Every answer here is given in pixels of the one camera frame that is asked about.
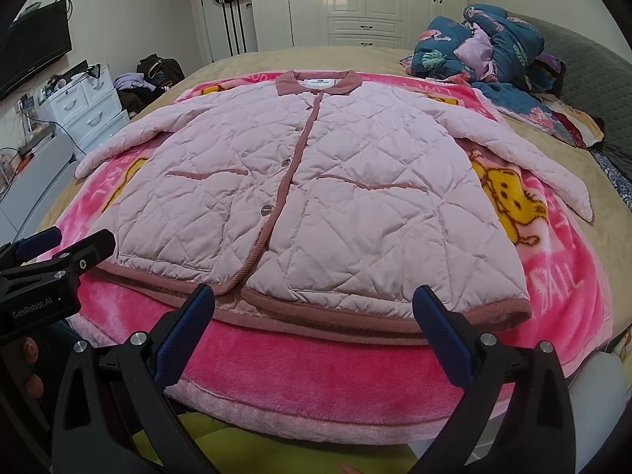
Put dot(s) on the white drawer cabinet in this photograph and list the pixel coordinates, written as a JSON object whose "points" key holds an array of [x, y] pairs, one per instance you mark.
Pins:
{"points": [[87, 109]]}

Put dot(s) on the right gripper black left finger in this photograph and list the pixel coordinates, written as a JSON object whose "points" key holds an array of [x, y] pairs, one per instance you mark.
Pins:
{"points": [[112, 413]]}

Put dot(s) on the blue flamingo print quilt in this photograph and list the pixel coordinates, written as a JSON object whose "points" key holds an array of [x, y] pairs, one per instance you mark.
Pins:
{"points": [[504, 57]]}

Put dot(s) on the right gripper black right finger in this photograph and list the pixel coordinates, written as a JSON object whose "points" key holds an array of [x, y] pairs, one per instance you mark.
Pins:
{"points": [[537, 434]]}

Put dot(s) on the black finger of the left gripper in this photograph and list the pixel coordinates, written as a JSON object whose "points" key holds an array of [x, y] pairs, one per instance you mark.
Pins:
{"points": [[78, 258], [28, 248]]}

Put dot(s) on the lavender clothes pile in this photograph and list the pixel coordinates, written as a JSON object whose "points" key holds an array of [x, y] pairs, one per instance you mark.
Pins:
{"points": [[129, 81]]}

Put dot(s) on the black flat television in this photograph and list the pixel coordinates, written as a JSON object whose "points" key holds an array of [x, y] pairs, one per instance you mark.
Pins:
{"points": [[33, 42]]}

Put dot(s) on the pink quilted jacket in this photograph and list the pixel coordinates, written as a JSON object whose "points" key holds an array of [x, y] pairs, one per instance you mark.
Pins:
{"points": [[316, 203]]}

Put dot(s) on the person's left hand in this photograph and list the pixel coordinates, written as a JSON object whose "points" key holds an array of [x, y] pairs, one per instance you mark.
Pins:
{"points": [[24, 353]]}

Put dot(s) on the black bag on floor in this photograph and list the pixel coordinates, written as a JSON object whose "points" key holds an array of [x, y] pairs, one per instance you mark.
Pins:
{"points": [[160, 72]]}

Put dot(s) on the grey quilted headboard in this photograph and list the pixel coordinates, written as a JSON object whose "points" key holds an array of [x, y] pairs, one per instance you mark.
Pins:
{"points": [[597, 81]]}

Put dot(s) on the white wardrobe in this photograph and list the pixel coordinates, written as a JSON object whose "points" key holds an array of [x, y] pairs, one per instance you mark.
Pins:
{"points": [[394, 24]]}

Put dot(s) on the tan bed sheet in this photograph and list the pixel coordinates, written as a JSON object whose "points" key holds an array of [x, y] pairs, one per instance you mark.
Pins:
{"points": [[575, 264]]}

